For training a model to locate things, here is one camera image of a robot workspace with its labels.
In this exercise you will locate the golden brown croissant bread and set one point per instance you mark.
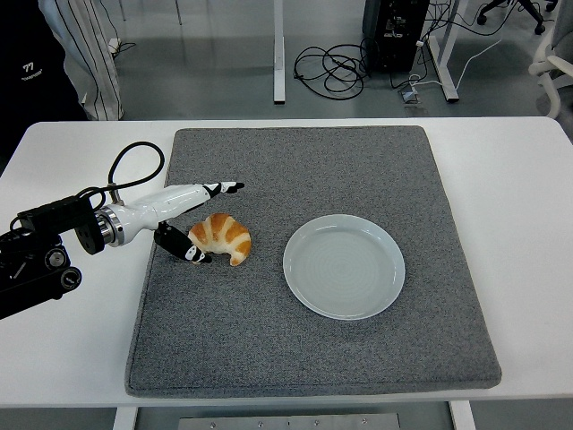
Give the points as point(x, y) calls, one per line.
point(224, 233)

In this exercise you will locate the grey fabric mat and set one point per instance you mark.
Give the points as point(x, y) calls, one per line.
point(268, 336)

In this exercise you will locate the small silver floor socket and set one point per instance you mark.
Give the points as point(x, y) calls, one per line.
point(409, 96)

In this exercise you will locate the black office chair base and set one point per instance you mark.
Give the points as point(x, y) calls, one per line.
point(535, 13)

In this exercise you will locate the grey metal plate with screws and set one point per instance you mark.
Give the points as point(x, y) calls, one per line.
point(286, 422)

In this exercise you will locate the pale blue round plate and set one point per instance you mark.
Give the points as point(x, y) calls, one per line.
point(344, 269)

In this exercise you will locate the white table leg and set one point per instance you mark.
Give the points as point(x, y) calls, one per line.
point(124, 420)
point(463, 418)

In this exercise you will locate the black fabric with white print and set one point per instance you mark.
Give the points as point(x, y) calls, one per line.
point(27, 45)

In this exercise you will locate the black computer tower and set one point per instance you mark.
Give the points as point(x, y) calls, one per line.
point(394, 36)

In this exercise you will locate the person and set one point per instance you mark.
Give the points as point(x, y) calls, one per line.
point(89, 45)

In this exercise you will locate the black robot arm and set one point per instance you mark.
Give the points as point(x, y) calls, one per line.
point(45, 264)

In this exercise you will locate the white office chair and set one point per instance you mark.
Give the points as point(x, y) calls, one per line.
point(548, 67)

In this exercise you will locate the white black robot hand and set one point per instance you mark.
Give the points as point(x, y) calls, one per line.
point(170, 201)

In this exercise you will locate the white desk leg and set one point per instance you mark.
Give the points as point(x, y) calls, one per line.
point(445, 67)
point(279, 54)

